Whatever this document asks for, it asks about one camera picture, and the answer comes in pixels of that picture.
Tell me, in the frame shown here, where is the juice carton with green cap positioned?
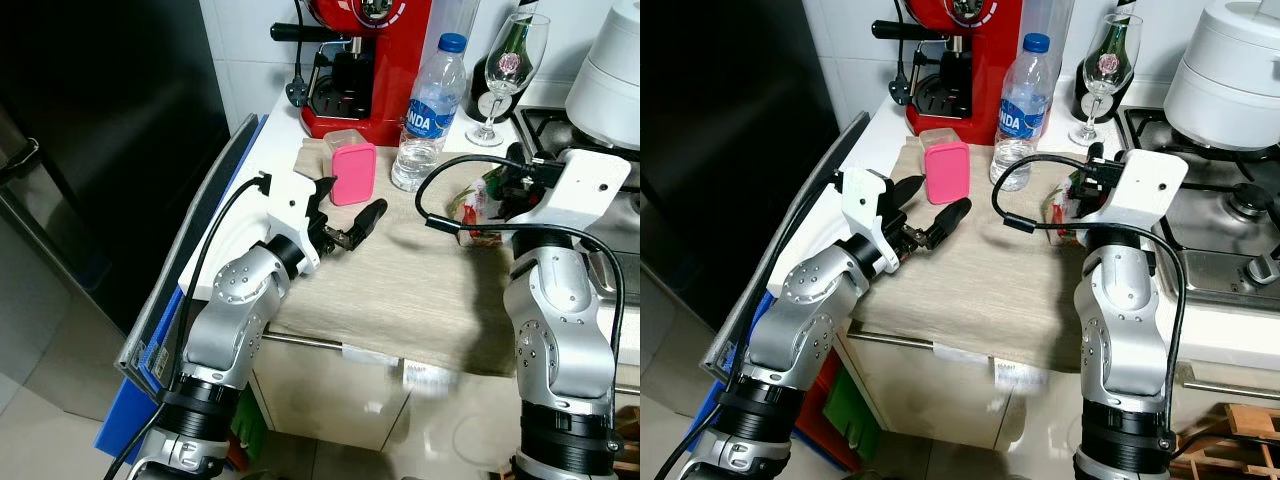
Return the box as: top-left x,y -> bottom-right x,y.
1040,165 -> 1101,246
448,168 -> 521,246

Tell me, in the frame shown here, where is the large black fridge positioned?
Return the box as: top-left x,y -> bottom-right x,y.
0,0 -> 231,336
640,0 -> 841,331

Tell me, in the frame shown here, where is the pink lidded plastic box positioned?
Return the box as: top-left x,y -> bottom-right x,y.
322,128 -> 378,207
918,128 -> 972,207

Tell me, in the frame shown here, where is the steel gas stove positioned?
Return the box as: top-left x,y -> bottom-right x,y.
1118,105 -> 1280,311
515,105 -> 641,251

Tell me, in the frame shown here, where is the beige woven cloth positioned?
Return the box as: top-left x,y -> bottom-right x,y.
270,135 -> 521,376
850,135 -> 1111,376

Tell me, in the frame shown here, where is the dark green glass bottle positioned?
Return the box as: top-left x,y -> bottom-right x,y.
470,15 -> 536,121
1073,0 -> 1141,121

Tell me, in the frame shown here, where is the grey flat board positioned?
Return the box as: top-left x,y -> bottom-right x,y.
705,110 -> 869,371
118,113 -> 263,376

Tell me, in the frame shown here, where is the clear water bottle blue cap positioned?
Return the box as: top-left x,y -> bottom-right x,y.
391,33 -> 468,193
990,33 -> 1053,191

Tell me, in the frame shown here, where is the clear stemmed wine glass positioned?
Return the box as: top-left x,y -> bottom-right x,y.
465,12 -> 551,148
1067,12 -> 1143,148

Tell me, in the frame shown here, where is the white paper tag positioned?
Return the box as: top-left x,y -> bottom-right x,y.
340,340 -> 396,367
993,360 -> 1051,393
403,360 -> 463,398
935,343 -> 991,367

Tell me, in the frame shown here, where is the white rice cooker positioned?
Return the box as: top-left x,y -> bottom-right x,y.
565,0 -> 641,149
1163,0 -> 1280,151

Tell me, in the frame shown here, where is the red coffee machine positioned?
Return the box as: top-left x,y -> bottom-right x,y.
272,0 -> 436,148
872,0 -> 1026,146

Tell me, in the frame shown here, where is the beige kitchen cabinet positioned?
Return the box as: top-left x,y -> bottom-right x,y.
830,335 -> 1280,480
245,335 -> 641,480

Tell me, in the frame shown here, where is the green flat folder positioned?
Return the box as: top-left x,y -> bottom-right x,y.
232,408 -> 269,463
820,370 -> 881,461

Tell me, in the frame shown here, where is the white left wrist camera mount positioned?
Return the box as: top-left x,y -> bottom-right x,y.
247,170 -> 336,271
840,168 -> 906,276

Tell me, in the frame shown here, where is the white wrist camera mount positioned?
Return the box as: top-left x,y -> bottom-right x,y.
840,168 -> 906,276
1085,148 -> 1189,251
505,150 -> 633,233
247,170 -> 336,271

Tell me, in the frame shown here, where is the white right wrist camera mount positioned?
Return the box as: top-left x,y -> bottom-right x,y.
505,150 -> 633,233
1085,148 -> 1189,251

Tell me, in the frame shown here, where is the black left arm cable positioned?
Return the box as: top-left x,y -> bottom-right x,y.
650,170 -> 851,480
105,172 -> 272,480

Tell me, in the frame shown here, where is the black coffee machine cord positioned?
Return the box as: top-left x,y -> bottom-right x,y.
287,0 -> 313,108
893,0 -> 919,106

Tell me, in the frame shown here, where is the silver cabinet bar handle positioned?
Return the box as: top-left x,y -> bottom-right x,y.
1180,375 -> 1280,403
262,333 -> 346,353
850,330 -> 941,353

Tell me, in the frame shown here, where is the large black fridge handle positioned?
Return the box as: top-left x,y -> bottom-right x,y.
0,138 -> 41,186

